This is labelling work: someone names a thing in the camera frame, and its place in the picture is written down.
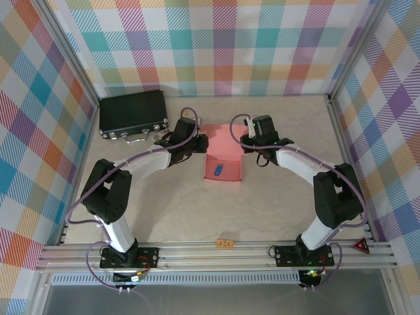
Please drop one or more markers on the pink paper box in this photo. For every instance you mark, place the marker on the pink paper box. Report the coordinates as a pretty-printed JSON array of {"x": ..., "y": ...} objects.
[{"x": 226, "y": 144}]

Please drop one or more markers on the blue key tag with key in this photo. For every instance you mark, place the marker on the blue key tag with key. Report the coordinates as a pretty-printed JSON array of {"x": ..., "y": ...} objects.
[{"x": 218, "y": 169}]

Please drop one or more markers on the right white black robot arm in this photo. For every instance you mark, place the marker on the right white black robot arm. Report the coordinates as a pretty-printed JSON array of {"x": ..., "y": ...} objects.
[{"x": 295, "y": 164}]

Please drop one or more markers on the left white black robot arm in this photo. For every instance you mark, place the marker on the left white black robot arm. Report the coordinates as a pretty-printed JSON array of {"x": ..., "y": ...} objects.
[{"x": 121, "y": 236}]

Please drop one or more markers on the small wooden block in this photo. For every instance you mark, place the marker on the small wooden block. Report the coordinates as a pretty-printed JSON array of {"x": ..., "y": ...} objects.
[{"x": 184, "y": 112}]

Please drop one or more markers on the black briefcase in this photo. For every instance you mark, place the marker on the black briefcase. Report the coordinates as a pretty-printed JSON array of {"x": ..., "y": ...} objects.
[{"x": 131, "y": 111}]

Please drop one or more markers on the red triangular button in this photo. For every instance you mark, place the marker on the red triangular button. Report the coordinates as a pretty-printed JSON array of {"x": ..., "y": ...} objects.
[{"x": 362, "y": 245}]

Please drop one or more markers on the small black electronics board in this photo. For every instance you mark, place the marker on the small black electronics board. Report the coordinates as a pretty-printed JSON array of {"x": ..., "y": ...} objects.
[
  {"x": 311, "y": 275},
  {"x": 131, "y": 279}
]

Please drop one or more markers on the grey metal panel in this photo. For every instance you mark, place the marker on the grey metal panel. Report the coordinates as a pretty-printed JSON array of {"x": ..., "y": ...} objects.
[{"x": 213, "y": 302}]

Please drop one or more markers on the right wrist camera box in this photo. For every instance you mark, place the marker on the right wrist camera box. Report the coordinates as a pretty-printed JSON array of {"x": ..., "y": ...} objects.
[{"x": 251, "y": 129}]

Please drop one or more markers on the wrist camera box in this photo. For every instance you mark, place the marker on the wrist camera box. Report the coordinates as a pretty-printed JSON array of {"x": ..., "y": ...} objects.
[
  {"x": 251, "y": 129},
  {"x": 203, "y": 133}
]

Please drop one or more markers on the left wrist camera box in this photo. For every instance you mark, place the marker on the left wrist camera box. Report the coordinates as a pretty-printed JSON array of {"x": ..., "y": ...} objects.
[{"x": 203, "y": 133}]

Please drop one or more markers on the aluminium side rail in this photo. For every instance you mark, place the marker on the aluminium side rail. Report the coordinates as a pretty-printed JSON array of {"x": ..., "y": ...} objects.
[
  {"x": 86, "y": 141},
  {"x": 346, "y": 147}
]

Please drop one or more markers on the orange tag on rail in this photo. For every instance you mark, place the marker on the orange tag on rail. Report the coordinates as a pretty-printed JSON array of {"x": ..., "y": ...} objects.
[{"x": 225, "y": 243}]

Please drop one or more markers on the black base plate of right arm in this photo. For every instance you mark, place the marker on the black base plate of right arm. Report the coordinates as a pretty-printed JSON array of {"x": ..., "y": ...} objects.
[{"x": 285, "y": 256}]

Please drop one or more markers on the aluminium frame rail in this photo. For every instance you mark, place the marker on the aluminium frame rail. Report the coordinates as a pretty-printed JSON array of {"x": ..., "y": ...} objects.
[{"x": 213, "y": 256}]

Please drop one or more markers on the black base plate of left arm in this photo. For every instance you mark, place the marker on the black base plate of left arm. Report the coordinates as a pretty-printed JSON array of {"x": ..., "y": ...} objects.
[{"x": 147, "y": 257}]

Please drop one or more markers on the aluminium frame post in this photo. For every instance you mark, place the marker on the aluminium frame post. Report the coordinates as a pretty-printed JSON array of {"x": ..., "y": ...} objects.
[
  {"x": 356, "y": 46},
  {"x": 69, "y": 49}
]

